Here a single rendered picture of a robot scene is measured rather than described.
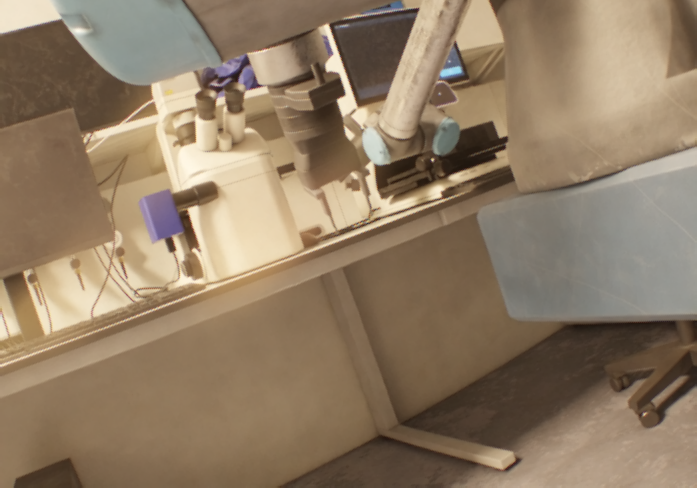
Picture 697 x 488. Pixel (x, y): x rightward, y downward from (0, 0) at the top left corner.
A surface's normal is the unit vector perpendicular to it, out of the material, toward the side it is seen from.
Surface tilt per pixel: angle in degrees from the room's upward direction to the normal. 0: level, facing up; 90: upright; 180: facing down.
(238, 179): 90
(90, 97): 86
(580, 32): 70
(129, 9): 142
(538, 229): 90
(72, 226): 86
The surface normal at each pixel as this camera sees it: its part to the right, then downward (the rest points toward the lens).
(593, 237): -0.87, 0.32
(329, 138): 0.42, 0.42
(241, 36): 0.33, 0.94
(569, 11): -0.84, -0.06
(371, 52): 0.43, -0.10
